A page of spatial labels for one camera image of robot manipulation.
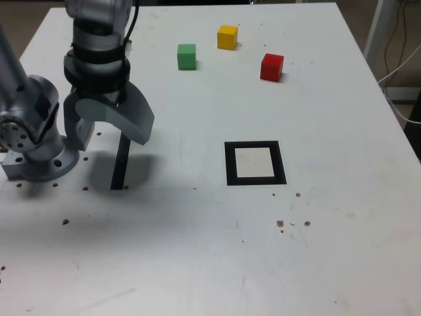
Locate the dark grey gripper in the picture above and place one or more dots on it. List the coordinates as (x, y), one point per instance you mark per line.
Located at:
(112, 98)

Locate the green cube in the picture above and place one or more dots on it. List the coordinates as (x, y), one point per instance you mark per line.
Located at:
(186, 59)

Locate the yellow cube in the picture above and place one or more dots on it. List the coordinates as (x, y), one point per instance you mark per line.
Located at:
(227, 37)

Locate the red cube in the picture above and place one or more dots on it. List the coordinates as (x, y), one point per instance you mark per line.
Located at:
(271, 69)

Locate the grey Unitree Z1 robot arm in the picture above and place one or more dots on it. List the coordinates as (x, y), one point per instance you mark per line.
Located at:
(42, 154)

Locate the black tape square outline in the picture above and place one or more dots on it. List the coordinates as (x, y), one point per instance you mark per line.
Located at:
(230, 164)

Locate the black tape strip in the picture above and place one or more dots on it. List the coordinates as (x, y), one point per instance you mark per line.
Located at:
(119, 168)

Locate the dark flat box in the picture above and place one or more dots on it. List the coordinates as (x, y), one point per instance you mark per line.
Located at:
(404, 94)

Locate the white metal frame leg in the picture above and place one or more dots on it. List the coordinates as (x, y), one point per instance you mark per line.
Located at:
(378, 23)

